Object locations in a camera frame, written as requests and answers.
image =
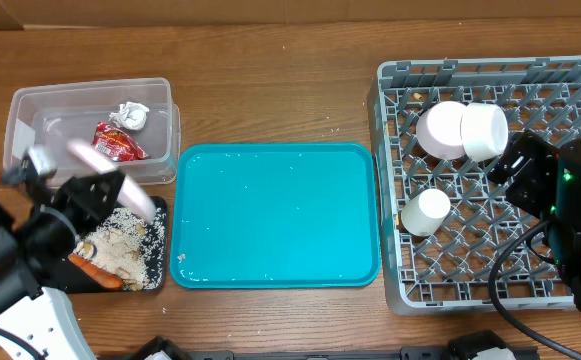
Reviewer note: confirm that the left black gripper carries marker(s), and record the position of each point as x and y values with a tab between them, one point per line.
76	190

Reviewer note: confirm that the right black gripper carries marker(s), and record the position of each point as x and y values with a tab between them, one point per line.
528	167

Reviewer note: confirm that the white plate with food scraps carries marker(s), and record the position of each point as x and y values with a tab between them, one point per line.
130	194

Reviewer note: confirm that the pale green bowl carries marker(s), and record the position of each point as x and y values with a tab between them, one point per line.
484	131

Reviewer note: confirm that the red snack wrapper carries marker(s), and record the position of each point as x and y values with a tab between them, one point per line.
116	144

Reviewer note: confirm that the orange carrot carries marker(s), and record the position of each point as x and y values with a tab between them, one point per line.
103	278

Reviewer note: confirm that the white tissue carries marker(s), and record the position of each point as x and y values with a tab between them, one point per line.
130	115

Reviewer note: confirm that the pale green cup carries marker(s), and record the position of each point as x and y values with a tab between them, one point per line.
425	213

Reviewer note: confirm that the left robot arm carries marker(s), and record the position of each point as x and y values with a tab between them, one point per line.
38	267

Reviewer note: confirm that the grey dishwasher rack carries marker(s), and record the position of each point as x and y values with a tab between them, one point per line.
448	271

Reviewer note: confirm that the spilled rice and food scraps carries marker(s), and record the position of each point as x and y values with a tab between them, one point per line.
130	248

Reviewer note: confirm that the black plastic tray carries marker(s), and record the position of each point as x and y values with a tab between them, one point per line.
71	279

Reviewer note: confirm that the clear plastic storage bin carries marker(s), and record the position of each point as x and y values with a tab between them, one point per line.
52	115

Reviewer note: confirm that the teal serving tray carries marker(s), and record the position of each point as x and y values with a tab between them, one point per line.
279	215

